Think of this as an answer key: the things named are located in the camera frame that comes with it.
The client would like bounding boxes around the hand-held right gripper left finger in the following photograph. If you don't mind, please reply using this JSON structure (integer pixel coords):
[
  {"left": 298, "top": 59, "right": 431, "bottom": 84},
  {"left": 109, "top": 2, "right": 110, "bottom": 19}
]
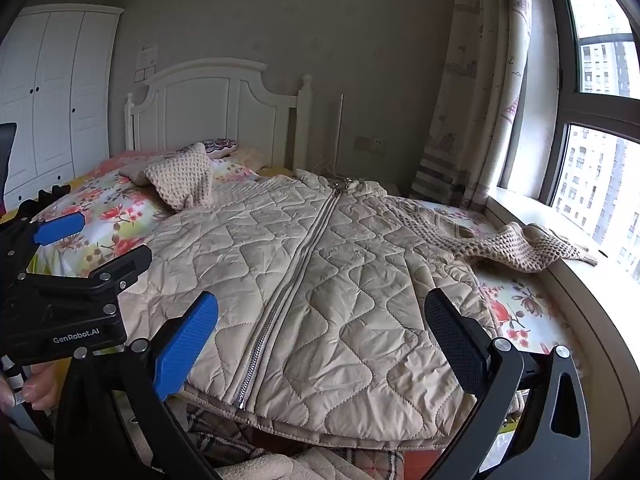
[{"left": 52, "top": 291, "right": 221, "bottom": 480}]

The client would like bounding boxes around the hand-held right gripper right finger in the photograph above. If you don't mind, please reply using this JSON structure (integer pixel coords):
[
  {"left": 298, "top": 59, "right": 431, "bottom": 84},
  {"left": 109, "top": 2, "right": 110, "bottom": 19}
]
[{"left": 424, "top": 287, "right": 591, "bottom": 480}]

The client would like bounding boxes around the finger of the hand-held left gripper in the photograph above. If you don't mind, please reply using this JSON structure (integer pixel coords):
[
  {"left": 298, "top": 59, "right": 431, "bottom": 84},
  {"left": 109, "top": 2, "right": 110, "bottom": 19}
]
[
  {"left": 0, "top": 184, "right": 86, "bottom": 277},
  {"left": 86, "top": 245, "right": 153, "bottom": 295}
]

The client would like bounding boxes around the beige quilted jacket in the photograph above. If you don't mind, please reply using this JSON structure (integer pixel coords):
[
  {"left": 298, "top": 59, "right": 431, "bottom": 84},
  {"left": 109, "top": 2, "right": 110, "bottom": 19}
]
[{"left": 119, "top": 142, "right": 599, "bottom": 449}]

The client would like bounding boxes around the person's left hand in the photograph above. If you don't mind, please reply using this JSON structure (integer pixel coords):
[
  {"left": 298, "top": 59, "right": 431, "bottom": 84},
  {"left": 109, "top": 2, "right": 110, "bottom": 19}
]
[{"left": 0, "top": 361, "right": 60, "bottom": 409}]

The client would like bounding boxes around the floral bed sheet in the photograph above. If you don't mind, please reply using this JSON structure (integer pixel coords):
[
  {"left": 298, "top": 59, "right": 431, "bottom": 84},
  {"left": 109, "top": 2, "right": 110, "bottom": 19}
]
[{"left": 0, "top": 147, "right": 587, "bottom": 377}]

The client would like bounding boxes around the black chair back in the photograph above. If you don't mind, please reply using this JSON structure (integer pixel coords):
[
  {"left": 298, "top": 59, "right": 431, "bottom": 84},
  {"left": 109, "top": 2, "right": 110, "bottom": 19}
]
[{"left": 0, "top": 122, "right": 19, "bottom": 202}]

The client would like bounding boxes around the plaid blanket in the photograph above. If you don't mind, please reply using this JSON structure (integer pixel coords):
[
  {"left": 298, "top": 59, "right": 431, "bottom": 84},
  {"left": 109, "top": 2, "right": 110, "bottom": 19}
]
[{"left": 183, "top": 404, "right": 407, "bottom": 480}]

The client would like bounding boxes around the white wardrobe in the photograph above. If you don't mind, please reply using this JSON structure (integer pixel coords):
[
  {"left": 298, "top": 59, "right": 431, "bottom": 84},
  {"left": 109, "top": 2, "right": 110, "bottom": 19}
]
[{"left": 0, "top": 4, "right": 125, "bottom": 212}]

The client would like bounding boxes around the white fleece cloth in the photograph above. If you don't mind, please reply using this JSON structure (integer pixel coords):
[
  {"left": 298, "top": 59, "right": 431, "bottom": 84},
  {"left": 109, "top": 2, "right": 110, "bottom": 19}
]
[{"left": 215, "top": 446, "right": 353, "bottom": 480}]

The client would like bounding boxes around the patterned cushion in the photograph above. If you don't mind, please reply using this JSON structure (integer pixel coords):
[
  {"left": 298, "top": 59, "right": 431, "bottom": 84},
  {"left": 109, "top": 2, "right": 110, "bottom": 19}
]
[{"left": 177, "top": 137, "right": 239, "bottom": 161}]

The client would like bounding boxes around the beige windowsill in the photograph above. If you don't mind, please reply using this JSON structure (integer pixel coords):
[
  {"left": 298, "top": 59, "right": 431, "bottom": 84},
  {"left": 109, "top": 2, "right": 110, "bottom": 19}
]
[{"left": 470, "top": 186, "right": 640, "bottom": 480}]

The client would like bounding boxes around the floral pillow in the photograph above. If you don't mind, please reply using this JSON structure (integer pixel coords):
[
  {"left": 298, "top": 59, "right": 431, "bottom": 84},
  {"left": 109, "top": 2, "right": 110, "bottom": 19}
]
[{"left": 212, "top": 147, "right": 264, "bottom": 184}]

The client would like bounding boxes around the white wooden headboard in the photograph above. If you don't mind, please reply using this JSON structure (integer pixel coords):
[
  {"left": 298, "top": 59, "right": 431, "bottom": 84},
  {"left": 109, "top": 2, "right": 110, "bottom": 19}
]
[{"left": 124, "top": 57, "right": 314, "bottom": 172}]

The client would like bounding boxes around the thin metal pole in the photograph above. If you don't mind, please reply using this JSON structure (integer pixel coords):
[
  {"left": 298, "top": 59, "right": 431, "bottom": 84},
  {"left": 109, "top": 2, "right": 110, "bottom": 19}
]
[{"left": 335, "top": 93, "right": 345, "bottom": 179}]

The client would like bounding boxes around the printed beige curtain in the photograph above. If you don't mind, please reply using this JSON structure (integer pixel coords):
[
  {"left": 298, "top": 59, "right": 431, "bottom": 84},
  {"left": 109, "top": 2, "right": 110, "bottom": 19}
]
[{"left": 409, "top": 0, "right": 534, "bottom": 207}]

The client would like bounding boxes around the window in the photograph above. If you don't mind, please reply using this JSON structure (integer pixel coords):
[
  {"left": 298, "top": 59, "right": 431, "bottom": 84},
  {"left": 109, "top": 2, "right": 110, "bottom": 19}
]
[{"left": 542, "top": 0, "right": 640, "bottom": 282}]

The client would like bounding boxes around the wall socket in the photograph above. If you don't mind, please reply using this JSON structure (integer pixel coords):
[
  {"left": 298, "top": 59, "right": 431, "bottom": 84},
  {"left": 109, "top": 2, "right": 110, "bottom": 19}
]
[{"left": 353, "top": 134, "right": 387, "bottom": 155}]

